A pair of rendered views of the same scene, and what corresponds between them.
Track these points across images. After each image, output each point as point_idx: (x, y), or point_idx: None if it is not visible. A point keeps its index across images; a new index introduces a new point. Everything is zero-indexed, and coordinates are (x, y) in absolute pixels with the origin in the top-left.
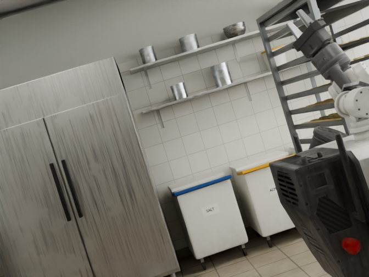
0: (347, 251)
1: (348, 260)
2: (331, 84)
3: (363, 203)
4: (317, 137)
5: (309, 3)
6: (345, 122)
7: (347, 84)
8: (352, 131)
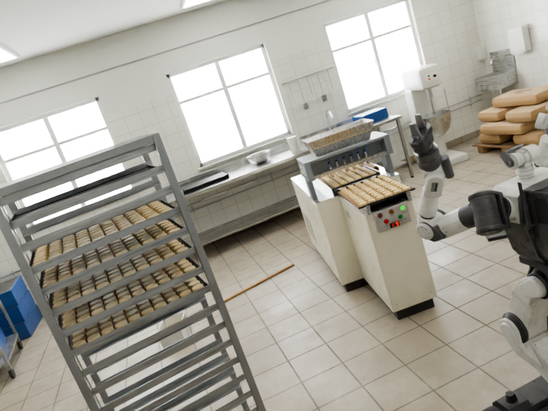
0: None
1: None
2: (197, 247)
3: None
4: (492, 194)
5: (165, 155)
6: (217, 285)
7: (510, 148)
8: (532, 171)
